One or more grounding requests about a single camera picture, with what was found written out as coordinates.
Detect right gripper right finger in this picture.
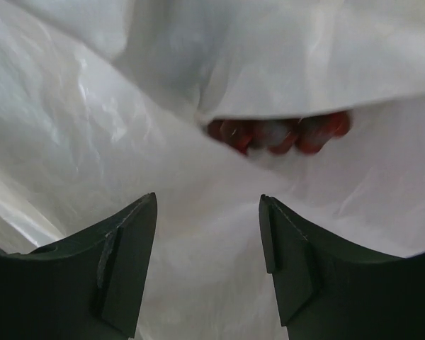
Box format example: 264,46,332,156
259,195,425,340

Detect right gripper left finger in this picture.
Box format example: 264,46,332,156
0,193,157,340

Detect dark red fake grapes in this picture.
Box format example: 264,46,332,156
205,110,351,156

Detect white plastic bag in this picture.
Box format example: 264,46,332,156
0,1,425,339

